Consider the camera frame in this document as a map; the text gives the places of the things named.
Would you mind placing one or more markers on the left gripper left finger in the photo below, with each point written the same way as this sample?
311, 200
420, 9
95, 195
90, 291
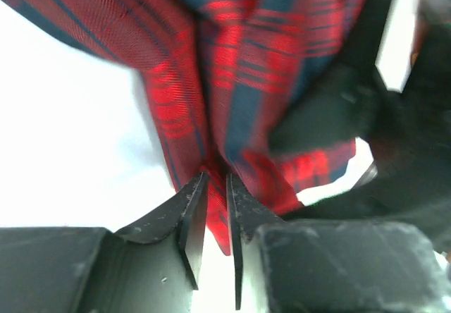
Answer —
150, 265

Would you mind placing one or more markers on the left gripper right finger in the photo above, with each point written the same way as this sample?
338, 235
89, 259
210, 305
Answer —
328, 266

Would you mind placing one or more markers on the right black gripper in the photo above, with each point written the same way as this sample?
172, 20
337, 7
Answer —
408, 131

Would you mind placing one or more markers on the red black plaid skirt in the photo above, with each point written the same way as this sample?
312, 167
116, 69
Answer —
218, 76

